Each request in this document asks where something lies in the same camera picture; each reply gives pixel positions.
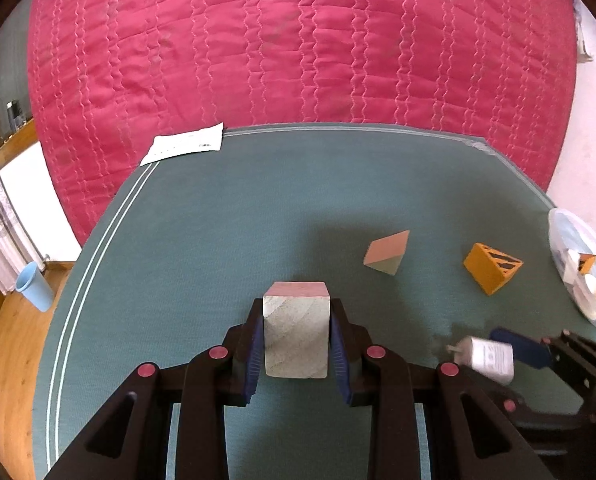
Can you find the pale wooden cuboid block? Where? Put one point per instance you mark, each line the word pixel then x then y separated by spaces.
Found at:
pixel 295 335

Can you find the white charger adapter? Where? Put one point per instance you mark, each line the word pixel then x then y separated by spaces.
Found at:
pixel 488 360
pixel 572 265

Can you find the green table mat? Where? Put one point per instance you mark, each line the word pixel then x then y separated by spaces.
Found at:
pixel 203 240

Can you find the pink quilted blanket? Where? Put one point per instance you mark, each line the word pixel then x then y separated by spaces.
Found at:
pixel 303 50

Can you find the clear plastic bowl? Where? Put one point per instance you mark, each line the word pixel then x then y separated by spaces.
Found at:
pixel 560 240

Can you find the white round cup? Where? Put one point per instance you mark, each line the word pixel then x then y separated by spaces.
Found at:
pixel 593 290

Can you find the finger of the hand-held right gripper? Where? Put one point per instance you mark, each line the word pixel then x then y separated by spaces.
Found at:
pixel 523 351
pixel 538 419

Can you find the light blue cup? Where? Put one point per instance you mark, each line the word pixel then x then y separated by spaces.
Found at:
pixel 33 287

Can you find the large orange striped wedge block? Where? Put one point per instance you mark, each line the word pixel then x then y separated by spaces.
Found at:
pixel 485 270

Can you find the white paper sheet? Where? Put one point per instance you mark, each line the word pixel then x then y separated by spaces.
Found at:
pixel 188 142

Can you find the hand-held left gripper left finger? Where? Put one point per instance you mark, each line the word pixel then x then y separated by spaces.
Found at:
pixel 255 360

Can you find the small orange striped wedge block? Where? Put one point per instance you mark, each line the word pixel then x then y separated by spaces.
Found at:
pixel 588 264

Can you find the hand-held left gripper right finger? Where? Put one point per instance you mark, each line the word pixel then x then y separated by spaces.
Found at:
pixel 339 360

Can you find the plain wooden triangular block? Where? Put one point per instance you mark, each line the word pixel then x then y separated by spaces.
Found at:
pixel 385 255

